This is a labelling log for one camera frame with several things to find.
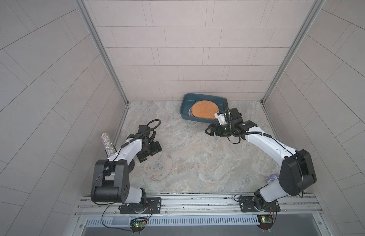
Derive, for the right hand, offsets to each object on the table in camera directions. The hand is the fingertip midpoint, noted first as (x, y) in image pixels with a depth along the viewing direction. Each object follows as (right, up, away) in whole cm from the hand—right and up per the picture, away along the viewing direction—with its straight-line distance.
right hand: (210, 131), depth 84 cm
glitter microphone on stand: (-48, -6, -17) cm, 52 cm away
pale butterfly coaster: (-30, -21, 0) cm, 36 cm away
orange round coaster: (0, +13, +25) cm, 28 cm away
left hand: (-32, -13, +5) cm, 34 cm away
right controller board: (+24, -40, -16) cm, 50 cm away
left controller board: (-35, -39, -20) cm, 56 cm away
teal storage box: (-12, +21, +31) cm, 40 cm away
